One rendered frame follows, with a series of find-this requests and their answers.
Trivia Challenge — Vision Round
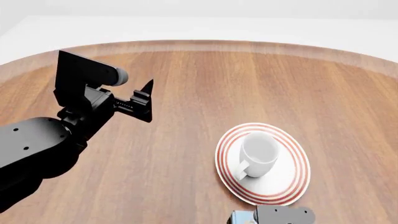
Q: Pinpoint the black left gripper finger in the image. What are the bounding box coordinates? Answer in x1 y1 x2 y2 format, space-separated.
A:
129 78 154 123

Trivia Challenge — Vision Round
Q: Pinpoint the small light blue box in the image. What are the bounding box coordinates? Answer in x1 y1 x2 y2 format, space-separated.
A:
229 209 258 224

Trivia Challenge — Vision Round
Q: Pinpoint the white mug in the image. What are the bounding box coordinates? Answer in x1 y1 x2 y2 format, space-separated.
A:
235 130 282 181

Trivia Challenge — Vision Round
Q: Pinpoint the white plate with red rings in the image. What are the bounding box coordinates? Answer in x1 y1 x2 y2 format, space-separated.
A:
215 123 312 207

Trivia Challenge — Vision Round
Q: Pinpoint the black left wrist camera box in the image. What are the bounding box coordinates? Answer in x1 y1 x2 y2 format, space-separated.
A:
54 49 129 106

